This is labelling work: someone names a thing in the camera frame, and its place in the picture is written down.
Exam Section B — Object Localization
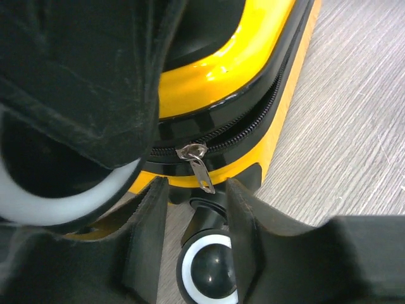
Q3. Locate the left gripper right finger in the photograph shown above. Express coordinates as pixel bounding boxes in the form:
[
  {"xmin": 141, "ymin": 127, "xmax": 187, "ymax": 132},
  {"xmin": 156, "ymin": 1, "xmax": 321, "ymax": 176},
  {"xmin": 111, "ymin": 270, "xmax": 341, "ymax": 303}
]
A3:
[{"xmin": 226, "ymin": 179, "xmax": 404, "ymax": 303}]

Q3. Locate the silver zipper pull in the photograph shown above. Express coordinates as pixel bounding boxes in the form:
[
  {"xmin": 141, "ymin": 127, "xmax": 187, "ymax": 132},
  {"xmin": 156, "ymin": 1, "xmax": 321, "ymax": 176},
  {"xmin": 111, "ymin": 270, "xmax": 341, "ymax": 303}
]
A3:
[{"xmin": 176, "ymin": 143, "xmax": 216, "ymax": 194}]

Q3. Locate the yellow Pikachu hard suitcase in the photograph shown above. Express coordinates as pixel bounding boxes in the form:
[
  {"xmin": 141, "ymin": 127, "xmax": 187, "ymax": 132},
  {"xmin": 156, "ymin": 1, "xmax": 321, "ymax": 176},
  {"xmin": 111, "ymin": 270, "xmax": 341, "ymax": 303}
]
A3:
[{"xmin": 0, "ymin": 0, "xmax": 323, "ymax": 304}]

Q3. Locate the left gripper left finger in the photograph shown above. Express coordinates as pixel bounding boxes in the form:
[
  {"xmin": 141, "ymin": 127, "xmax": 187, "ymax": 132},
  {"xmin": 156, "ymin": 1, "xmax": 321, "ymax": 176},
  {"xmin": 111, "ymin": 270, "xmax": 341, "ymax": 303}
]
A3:
[{"xmin": 1, "ymin": 177, "xmax": 169, "ymax": 303}]

